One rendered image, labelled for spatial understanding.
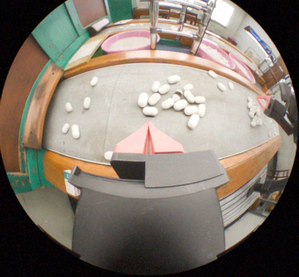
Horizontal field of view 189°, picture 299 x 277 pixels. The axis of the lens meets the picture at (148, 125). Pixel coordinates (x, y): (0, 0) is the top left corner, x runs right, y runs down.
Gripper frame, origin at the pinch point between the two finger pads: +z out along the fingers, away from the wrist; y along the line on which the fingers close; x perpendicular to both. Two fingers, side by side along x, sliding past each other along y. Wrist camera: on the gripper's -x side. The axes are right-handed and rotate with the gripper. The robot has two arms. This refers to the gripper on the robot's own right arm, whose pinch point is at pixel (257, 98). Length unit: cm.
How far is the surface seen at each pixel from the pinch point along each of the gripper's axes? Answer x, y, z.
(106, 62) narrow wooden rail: -3, 56, 12
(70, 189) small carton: 19, 60, -18
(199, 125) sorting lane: 11.9, 29.4, -2.2
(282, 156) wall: 106, -459, -67
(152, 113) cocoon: 9.2, 41.2, -1.4
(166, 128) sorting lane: 12.3, 38.0, -2.7
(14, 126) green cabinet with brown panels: 3, 82, -16
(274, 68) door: -167, -443, 131
